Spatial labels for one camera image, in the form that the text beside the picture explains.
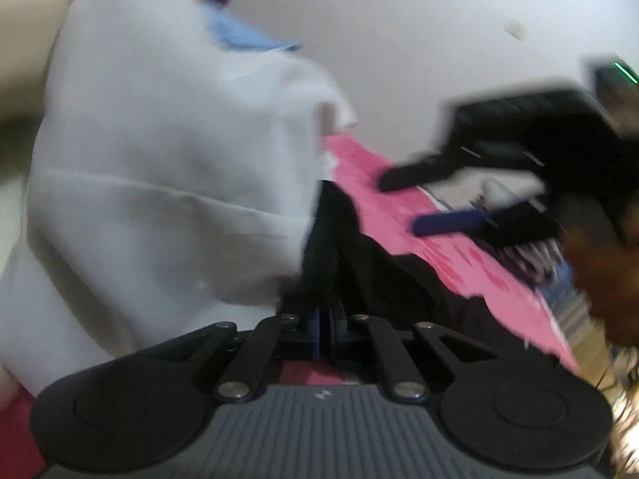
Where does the white garment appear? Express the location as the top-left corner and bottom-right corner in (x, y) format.
(0, 0), (360, 395)

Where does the person's right hand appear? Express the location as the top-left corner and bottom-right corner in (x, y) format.
(564, 230), (639, 345)

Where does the light blue garment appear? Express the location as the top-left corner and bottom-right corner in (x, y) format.
(200, 2), (303, 53)

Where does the beige garment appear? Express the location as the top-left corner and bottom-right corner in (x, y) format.
(0, 0), (101, 125)

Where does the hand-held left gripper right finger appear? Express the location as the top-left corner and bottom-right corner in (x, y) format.
(327, 307), (497, 404)

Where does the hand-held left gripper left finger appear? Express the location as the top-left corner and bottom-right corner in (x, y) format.
(155, 308), (323, 402)

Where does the black t-shirt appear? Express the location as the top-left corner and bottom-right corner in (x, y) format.
(280, 180), (580, 395)

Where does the pink floral blanket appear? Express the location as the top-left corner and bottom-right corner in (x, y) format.
(0, 132), (582, 479)

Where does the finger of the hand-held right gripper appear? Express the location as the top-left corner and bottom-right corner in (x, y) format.
(412, 202), (562, 246)
(378, 151), (484, 193)

